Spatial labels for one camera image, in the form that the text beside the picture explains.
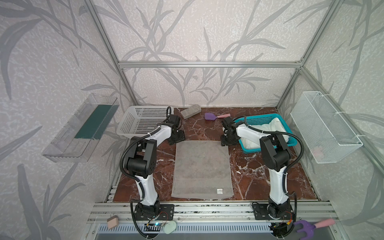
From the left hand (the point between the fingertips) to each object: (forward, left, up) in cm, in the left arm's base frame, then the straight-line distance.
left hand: (182, 134), depth 98 cm
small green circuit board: (-49, +9, -4) cm, 49 cm away
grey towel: (-22, -13, -3) cm, 26 cm away
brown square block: (-48, +29, -2) cm, 56 cm away
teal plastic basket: (+12, -56, +1) cm, 58 cm away
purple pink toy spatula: (+21, -20, -5) cm, 30 cm away
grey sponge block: (+23, -4, -4) cm, 24 cm away
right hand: (-1, -29, -4) cm, 29 cm away
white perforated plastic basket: (+16, +37, -5) cm, 40 cm away
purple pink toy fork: (-50, -63, -2) cm, 81 cm away
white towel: (+5, -62, +6) cm, 62 cm away
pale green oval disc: (-50, +2, -2) cm, 50 cm away
